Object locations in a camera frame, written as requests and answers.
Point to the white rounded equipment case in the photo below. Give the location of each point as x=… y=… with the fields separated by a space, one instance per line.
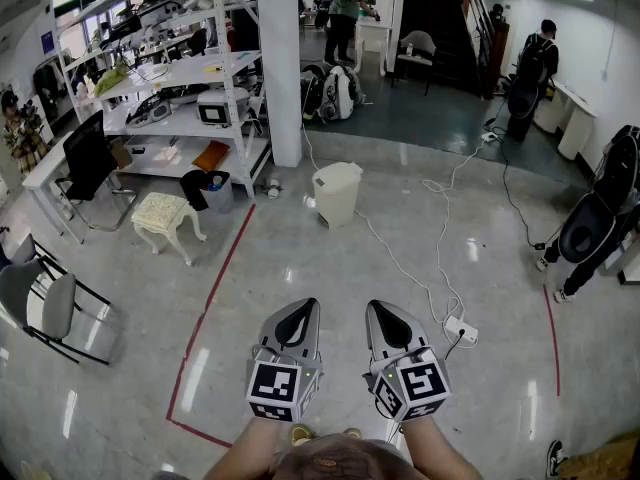
x=222 y=98

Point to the blue snack wrapper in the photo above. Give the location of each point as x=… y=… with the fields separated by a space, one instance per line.
x=212 y=188

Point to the grey chair black frame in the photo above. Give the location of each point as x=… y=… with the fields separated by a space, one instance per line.
x=57 y=308

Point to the brown cardboard box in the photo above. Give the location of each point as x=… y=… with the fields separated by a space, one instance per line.
x=121 y=153

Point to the beige chair black legs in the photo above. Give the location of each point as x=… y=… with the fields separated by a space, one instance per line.
x=417 y=43

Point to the yellow-green bag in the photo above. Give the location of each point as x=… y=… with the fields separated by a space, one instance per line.
x=111 y=82

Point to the person's left forearm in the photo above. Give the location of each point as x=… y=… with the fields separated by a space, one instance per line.
x=247 y=448

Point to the grey waste bin black bag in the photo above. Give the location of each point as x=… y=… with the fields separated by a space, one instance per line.
x=222 y=199

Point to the clear plastic cup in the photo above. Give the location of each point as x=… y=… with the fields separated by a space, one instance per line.
x=216 y=180

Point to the person's right yellow shoe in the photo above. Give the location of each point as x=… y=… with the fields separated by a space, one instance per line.
x=352 y=432

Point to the white ornate stool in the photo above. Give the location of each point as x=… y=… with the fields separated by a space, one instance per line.
x=160 y=210

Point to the orange pad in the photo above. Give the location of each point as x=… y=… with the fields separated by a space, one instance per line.
x=210 y=157

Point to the white metal shelving rack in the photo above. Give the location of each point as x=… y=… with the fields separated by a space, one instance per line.
x=190 y=70

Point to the white side table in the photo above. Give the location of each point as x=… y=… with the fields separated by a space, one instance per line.
x=575 y=113

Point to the person's yellow shoe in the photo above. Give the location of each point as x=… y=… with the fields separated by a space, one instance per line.
x=301 y=434
x=352 y=432

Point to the white square pillar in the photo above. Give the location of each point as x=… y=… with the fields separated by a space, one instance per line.
x=280 y=68

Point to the person's right forearm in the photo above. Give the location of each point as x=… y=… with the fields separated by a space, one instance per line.
x=435 y=448

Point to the dark wooden staircase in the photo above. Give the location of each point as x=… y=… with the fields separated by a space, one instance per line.
x=435 y=8

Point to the white ornate table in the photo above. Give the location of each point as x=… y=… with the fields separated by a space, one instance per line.
x=372 y=30

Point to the white power strip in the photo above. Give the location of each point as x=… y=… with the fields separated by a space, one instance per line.
x=461 y=330
x=489 y=137

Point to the white round-faced device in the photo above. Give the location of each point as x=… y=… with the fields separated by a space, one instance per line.
x=152 y=113

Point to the blue wall sign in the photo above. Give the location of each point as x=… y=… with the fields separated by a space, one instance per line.
x=48 y=42

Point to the black backpack shell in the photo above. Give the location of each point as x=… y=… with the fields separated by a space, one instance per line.
x=311 y=90

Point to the black dining chair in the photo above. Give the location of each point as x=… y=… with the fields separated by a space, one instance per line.
x=197 y=42

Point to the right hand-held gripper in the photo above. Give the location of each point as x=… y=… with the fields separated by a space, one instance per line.
x=415 y=385

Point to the person's left yellow shoe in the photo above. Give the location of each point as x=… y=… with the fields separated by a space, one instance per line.
x=301 y=434

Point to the cream lidded trash bin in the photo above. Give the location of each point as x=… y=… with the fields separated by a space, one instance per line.
x=337 y=193

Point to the dark clothes rack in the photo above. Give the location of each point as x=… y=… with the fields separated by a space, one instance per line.
x=49 y=88

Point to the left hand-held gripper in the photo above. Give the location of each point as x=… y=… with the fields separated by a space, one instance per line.
x=280 y=388

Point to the white backpack shell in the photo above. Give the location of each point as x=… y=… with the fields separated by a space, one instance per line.
x=342 y=88

